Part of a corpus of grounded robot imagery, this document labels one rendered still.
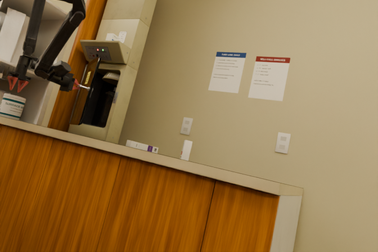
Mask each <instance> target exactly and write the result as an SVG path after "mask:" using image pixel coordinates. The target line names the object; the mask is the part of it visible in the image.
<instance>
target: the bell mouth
mask: <svg viewBox="0 0 378 252"><path fill-rule="evenodd" d="M119 77H120V73H117V72H114V71H108V72H107V73H106V75H105V76H104V77H103V78H102V80H104V81H106V82H108V83H110V84H113V85H116V86H117V85H118V81H119Z"/></svg>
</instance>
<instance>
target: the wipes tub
mask: <svg viewBox="0 0 378 252"><path fill-rule="evenodd" d="M25 102H26V99H25V98H22V97H19V96H15V95H12V94H7V93H5V94H4V96H3V99H2V102H1V105H0V116H2V117H5V118H10V119H15V120H20V117H21V114H22V111H23V108H24V105H25Z"/></svg>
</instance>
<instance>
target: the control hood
mask: <svg viewBox="0 0 378 252"><path fill-rule="evenodd" d="M80 43H81V46H82V49H83V52H84V55H85V59H86V60H87V61H89V62H91V61H92V60H93V59H89V58H88V55H87V51H86V48H85V46H97V47H108V49H109V53H110V57H111V61H110V60H101V61H100V62H104V63H113V64H127V61H128V57H129V54H130V51H131V49H130V48H129V47H127V46H126V45H124V44H123V43H122V42H120V41H119V40H80Z"/></svg>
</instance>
